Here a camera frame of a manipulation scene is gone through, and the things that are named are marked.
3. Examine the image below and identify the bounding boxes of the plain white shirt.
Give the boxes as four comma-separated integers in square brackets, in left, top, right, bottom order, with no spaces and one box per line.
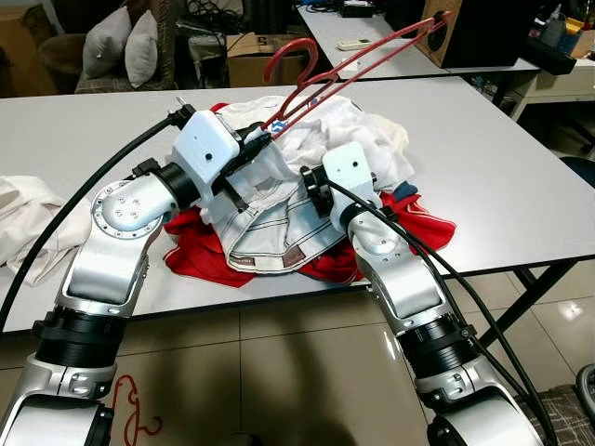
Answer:
[358,107,415,187]

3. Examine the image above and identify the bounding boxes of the black tangled cables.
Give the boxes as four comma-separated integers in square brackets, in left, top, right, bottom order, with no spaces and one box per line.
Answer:
[177,0,243,40]

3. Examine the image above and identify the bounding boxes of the white crumpled cloth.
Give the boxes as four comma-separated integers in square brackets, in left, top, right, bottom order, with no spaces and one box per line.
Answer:
[0,175,94,287]

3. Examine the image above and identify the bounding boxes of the brown cardboard box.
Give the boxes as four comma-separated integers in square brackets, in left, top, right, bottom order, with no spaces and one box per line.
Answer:
[226,33,322,89]

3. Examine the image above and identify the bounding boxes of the dark blue stool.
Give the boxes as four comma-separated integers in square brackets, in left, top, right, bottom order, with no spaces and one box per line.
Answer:
[561,154,595,189]

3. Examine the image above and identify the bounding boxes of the white desk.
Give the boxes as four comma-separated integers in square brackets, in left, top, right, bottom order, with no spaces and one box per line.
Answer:
[297,5,545,83]

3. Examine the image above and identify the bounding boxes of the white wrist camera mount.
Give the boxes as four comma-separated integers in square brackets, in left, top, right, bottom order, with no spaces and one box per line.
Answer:
[321,141,384,216]
[170,109,245,198]

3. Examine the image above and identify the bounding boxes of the red plastic hanger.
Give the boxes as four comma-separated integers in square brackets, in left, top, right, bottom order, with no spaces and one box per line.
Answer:
[263,11,454,138]

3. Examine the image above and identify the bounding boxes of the grey table black legs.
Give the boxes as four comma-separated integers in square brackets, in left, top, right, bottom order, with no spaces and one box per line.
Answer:
[0,74,595,352]

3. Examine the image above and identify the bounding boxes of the plaid cushioned chair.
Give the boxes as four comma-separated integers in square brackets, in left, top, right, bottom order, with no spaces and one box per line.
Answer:
[535,383,595,446]

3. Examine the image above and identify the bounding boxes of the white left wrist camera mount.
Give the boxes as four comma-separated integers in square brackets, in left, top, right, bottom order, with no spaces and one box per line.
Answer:
[170,109,245,198]

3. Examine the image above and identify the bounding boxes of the brown wicker chair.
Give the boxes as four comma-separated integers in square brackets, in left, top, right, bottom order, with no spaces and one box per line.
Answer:
[42,0,187,97]

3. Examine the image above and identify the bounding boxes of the black organizer tray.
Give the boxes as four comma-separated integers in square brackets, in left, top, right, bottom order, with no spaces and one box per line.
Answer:
[525,33,579,77]

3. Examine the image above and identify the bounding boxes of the black wooden speaker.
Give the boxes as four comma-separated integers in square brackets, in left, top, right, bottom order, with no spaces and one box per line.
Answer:
[416,0,542,69]

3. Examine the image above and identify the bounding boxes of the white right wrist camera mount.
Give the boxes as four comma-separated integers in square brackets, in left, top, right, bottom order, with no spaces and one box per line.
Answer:
[321,141,384,216]

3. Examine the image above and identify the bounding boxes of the white pillow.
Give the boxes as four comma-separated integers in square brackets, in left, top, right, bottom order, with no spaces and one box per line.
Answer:
[124,9,161,89]
[82,7,133,80]

